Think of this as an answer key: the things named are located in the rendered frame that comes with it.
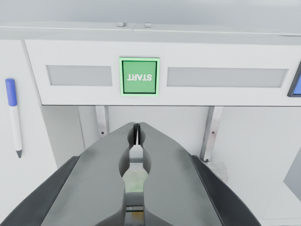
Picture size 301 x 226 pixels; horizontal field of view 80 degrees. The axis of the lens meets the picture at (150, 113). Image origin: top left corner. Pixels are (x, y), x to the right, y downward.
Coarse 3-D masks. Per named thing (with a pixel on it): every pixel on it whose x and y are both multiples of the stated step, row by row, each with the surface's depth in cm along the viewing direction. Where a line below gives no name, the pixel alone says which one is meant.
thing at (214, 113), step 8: (208, 112) 45; (216, 112) 42; (208, 120) 45; (216, 120) 43; (208, 128) 45; (216, 128) 44; (208, 136) 45; (208, 144) 46; (208, 152) 48; (208, 160) 49
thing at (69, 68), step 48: (48, 48) 24; (96, 48) 24; (144, 48) 24; (192, 48) 25; (240, 48) 25; (288, 48) 25; (48, 96) 27; (96, 96) 27; (144, 96) 28; (192, 96) 28; (240, 96) 28
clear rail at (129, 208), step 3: (126, 207) 49; (129, 207) 49; (132, 207) 49; (135, 207) 49; (138, 207) 49; (141, 207) 49; (126, 210) 49; (129, 210) 49; (132, 210) 49; (135, 210) 49; (138, 210) 49; (141, 210) 49
